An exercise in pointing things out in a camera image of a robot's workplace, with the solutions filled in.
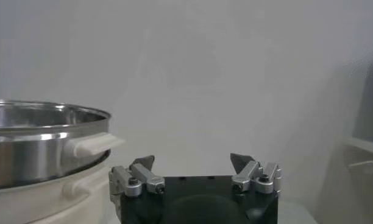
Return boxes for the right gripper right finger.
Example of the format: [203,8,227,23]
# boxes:
[230,152,282,195]

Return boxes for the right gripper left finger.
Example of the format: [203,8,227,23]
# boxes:
[108,155,166,198]

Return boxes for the stainless steel steamer basket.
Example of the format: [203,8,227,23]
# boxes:
[0,99,126,191]

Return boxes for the white electric cooker base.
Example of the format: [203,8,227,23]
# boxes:
[0,158,120,224]

